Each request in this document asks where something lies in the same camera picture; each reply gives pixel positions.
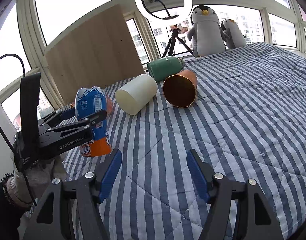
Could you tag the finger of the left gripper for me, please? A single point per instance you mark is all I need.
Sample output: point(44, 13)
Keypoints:
point(55, 118)
point(90, 120)

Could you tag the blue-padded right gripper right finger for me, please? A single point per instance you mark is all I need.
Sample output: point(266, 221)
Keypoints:
point(255, 218)

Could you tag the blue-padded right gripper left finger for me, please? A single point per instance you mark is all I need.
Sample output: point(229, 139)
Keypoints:
point(52, 218)

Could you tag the blue orange Arctic Ocean cup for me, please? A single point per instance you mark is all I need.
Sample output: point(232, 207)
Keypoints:
point(88, 101)

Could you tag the cream white plastic cup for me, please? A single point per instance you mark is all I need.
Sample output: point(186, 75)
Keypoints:
point(135, 94)

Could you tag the copper orange metal cup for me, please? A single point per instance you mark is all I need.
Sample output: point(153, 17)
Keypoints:
point(180, 90)

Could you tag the gloved hand holding gripper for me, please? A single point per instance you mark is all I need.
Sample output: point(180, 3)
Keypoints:
point(22, 188)

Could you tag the clear bottle with orange label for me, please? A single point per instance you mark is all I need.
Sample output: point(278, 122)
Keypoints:
point(109, 105)

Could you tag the wooden board panel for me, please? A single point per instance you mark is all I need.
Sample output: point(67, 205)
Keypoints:
point(99, 52)

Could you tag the green thermos bottle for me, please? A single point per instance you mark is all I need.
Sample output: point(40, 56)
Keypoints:
point(165, 67)

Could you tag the blue white striped quilt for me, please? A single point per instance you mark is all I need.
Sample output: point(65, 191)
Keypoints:
point(248, 121)

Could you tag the black tripod stand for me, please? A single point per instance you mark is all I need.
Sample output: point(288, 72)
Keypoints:
point(169, 50)

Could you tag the large grey penguin plush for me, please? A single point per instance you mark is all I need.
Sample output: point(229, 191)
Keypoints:
point(206, 35)

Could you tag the small grey penguin plush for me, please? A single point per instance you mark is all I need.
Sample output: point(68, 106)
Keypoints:
point(234, 36)

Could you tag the white ring light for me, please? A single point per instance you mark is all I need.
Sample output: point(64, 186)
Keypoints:
point(188, 4)

